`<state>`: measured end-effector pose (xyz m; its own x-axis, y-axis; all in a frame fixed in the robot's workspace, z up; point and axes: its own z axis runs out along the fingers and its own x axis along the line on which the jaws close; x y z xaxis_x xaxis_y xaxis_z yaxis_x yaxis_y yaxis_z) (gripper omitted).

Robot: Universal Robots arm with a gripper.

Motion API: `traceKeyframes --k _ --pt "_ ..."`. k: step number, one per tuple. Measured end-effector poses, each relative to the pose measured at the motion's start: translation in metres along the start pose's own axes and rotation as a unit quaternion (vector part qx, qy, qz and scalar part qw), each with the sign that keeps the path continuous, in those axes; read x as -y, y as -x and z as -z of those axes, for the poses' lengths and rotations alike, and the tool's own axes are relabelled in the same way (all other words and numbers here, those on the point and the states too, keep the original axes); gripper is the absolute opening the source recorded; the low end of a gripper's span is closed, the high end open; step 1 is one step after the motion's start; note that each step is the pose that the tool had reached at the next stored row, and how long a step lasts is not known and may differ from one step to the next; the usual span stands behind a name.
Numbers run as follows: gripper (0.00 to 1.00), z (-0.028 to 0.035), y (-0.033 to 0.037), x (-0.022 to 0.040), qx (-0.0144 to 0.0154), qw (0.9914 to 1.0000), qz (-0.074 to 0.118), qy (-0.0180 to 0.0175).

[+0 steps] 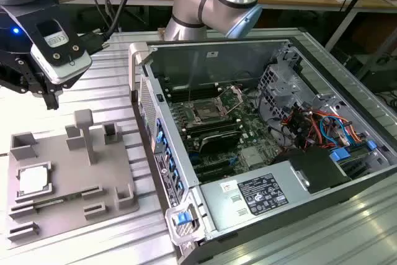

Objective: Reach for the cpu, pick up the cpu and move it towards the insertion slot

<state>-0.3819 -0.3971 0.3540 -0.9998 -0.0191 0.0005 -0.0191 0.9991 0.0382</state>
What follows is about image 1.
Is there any silver chipset heatsink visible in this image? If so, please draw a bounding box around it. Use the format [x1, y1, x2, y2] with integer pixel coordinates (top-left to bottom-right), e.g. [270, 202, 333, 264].
[241, 146, 265, 166]

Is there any black expansion slot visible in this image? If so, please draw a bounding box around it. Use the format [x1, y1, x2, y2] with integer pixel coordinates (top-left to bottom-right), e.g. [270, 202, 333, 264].
[194, 159, 237, 182]

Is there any orange wire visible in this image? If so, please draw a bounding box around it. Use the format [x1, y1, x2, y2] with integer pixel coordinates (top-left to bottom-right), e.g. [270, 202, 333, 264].
[310, 109, 367, 142]

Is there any open PC case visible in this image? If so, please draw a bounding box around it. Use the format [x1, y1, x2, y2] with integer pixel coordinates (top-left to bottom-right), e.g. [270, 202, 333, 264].
[128, 37, 397, 265]

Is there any grey parts rack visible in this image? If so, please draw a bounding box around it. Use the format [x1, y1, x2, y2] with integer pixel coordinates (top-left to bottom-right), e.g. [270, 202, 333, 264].
[6, 108, 140, 250]

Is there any silver CPU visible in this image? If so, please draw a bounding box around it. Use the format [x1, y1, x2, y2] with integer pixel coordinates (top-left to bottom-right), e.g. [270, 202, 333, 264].
[19, 167, 50, 194]

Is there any CPU socket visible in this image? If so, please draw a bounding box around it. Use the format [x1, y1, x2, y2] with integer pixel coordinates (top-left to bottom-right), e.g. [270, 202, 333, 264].
[190, 100, 225, 124]

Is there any red wire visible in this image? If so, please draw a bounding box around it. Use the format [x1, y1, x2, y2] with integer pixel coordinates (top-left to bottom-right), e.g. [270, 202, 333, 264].
[302, 112, 323, 151]

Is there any black camera cable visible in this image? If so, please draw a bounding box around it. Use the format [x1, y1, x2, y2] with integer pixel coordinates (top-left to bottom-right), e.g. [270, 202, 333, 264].
[79, 0, 199, 56]

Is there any green RAM stick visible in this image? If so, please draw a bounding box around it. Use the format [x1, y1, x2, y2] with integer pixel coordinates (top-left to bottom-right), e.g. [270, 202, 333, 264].
[32, 195, 85, 210]

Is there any green motherboard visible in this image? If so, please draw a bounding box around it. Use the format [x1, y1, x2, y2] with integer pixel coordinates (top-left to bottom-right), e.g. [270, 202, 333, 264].
[167, 88, 280, 185]

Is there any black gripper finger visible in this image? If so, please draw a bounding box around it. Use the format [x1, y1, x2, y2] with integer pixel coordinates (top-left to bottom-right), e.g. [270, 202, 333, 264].
[18, 58, 63, 111]

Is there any metal disk bay cage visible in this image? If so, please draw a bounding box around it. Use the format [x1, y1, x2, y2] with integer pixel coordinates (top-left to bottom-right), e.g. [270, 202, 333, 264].
[257, 63, 311, 123]

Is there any black RAM slot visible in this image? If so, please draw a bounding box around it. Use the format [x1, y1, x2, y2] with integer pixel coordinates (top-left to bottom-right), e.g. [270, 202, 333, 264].
[169, 91, 220, 103]
[184, 124, 239, 137]
[182, 118, 236, 131]
[167, 84, 218, 96]

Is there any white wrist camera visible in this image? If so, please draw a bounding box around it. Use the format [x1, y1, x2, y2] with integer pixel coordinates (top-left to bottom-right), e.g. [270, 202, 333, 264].
[30, 41, 93, 85]

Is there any black plastic cover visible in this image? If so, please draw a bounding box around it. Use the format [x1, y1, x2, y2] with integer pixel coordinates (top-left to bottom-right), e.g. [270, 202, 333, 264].
[272, 146, 352, 194]

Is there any black graphics card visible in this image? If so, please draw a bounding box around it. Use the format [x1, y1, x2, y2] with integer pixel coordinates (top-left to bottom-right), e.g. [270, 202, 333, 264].
[198, 130, 241, 154]

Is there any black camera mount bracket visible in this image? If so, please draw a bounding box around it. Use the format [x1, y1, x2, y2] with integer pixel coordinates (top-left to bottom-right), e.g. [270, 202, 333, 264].
[0, 1, 91, 67]

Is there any blue case latch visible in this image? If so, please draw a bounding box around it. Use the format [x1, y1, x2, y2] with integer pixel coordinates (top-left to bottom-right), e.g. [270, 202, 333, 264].
[172, 212, 190, 226]

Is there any silver power supply unit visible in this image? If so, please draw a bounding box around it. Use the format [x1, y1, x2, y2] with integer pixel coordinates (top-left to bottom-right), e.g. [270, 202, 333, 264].
[198, 159, 311, 231]

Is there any blue wire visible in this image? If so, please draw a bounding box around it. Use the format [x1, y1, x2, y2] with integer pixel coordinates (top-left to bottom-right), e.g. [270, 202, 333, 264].
[319, 115, 357, 145]

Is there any blue disk carrier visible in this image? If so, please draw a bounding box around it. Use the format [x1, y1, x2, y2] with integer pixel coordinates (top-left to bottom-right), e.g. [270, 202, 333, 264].
[330, 148, 351, 162]

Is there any metal socket cover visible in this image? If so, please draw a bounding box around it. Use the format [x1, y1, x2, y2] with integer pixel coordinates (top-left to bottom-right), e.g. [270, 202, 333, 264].
[216, 84, 249, 114]

